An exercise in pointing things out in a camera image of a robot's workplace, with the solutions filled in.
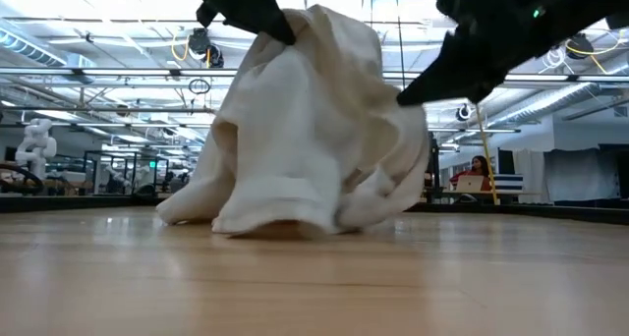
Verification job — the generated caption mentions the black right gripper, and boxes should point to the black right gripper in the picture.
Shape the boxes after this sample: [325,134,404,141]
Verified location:
[396,0,629,106]

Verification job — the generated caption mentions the white beige plaid towel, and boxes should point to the white beige plaid towel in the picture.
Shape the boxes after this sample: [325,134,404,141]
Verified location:
[155,4,431,240]

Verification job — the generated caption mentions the black monitor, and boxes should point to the black monitor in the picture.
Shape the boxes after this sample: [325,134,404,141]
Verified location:
[426,132,442,202]

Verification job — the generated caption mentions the person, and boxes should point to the person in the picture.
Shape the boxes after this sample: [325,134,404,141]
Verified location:
[449,154,493,193]

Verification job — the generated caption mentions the black board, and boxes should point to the black board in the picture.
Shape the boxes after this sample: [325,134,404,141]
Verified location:
[497,147,516,176]

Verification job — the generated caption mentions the open silver laptop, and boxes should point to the open silver laptop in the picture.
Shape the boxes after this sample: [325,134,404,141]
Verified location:
[454,174,486,194]

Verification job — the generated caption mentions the blue white striped box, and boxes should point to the blue white striped box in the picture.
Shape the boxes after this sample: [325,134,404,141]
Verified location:
[492,173,525,193]

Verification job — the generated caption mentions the narrow white curtain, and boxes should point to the narrow white curtain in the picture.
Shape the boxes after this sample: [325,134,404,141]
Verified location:
[513,148,545,204]

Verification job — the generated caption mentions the wide white hung cloth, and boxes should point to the wide white hung cloth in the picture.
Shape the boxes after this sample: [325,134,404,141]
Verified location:
[543,147,621,203]

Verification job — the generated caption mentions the long ceiling light strip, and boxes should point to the long ceiling light strip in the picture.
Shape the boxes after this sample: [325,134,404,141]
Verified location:
[0,66,629,84]

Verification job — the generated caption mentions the white humanoid robot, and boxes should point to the white humanoid robot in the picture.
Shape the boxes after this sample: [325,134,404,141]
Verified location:
[14,118,58,181]

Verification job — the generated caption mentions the black hanging cable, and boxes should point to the black hanging cable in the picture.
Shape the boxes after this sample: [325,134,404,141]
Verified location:
[394,0,406,89]

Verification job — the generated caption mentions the long yellow hanging cable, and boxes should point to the long yellow hanging cable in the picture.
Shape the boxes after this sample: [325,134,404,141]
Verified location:
[474,102,501,206]

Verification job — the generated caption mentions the silver ventilation duct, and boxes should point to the silver ventilation duct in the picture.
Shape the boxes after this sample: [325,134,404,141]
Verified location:
[0,27,68,68]
[484,83,608,129]

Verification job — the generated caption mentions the black framed glass enclosure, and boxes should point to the black framed glass enclosure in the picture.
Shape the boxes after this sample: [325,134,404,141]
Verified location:
[83,149,171,196]

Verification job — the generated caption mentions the black curved hose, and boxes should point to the black curved hose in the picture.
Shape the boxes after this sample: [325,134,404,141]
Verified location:
[0,162,45,196]

